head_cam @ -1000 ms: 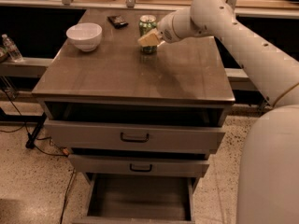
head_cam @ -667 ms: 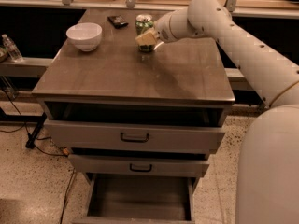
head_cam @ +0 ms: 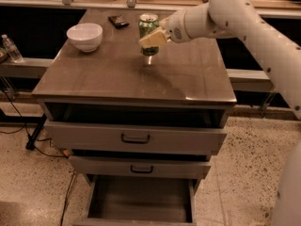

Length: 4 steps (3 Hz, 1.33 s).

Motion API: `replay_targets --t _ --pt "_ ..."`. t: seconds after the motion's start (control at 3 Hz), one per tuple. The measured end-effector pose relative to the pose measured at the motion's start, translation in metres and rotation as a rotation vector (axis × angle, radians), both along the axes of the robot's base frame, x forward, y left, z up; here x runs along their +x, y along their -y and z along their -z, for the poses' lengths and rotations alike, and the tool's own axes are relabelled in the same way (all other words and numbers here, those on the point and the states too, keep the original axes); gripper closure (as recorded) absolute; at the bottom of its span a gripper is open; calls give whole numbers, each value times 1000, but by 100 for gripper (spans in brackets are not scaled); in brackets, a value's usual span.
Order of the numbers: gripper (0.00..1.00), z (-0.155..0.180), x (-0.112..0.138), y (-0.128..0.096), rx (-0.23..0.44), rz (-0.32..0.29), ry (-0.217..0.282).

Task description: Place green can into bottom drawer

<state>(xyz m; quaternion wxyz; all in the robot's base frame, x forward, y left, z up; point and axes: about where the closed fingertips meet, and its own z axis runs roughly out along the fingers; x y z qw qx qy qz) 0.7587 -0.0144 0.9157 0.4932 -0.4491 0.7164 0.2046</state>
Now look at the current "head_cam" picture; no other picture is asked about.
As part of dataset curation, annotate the green soda can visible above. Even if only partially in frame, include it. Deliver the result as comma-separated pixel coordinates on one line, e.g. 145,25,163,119
138,13,159,57

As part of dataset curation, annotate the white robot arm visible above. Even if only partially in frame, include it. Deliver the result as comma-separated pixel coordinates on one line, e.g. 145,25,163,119
139,0,301,226

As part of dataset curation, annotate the middle grey drawer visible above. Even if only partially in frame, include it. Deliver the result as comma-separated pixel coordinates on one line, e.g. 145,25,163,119
70,155,211,179

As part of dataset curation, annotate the black snack packet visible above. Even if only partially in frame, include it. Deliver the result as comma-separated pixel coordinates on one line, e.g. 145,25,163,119
108,16,129,29

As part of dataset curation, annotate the white bowl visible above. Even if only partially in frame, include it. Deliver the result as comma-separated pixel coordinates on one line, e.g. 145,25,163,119
67,23,103,52

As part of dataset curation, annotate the grey drawer cabinet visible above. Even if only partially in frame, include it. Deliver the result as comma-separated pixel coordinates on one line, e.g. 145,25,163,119
31,8,238,226

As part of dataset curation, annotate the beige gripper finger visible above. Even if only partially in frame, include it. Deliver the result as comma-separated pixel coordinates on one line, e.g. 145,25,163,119
139,26,170,48

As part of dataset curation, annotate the black table leg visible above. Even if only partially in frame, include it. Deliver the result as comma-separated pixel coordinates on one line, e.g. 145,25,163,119
25,114,47,151

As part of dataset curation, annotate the black floor cable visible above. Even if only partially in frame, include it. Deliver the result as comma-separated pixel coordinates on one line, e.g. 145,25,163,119
0,88,78,226

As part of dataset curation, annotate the bottom grey drawer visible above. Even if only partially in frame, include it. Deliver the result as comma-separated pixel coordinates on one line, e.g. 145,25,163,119
72,176,197,226

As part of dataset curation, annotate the grey drawer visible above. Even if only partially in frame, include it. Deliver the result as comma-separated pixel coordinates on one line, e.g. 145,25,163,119
72,176,197,226
70,155,211,179
44,121,227,154

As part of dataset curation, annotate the top grey drawer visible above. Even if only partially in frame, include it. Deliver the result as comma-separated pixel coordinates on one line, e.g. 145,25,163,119
44,121,227,154

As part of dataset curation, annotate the clear water bottle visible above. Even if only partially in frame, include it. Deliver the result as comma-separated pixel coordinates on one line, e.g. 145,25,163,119
2,34,24,63

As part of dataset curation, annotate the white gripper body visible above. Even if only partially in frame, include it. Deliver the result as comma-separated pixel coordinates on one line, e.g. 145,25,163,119
165,9,191,43

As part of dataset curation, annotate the metal railing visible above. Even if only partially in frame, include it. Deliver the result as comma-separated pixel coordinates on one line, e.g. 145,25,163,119
0,0,301,19

